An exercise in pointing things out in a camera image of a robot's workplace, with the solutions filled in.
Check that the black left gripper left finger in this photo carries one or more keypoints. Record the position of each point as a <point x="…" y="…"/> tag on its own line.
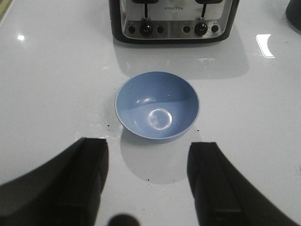
<point x="65" y="191"/>

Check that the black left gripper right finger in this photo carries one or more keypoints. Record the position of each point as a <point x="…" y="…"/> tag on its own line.
<point x="223" y="196"/>

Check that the blue bowl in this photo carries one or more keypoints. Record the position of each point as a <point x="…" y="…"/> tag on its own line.
<point x="157" y="105"/>

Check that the black and silver toaster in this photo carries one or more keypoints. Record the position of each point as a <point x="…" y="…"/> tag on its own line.
<point x="172" y="21"/>

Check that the dark blue saucepan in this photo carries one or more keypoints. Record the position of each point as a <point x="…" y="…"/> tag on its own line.
<point x="293" y="13"/>

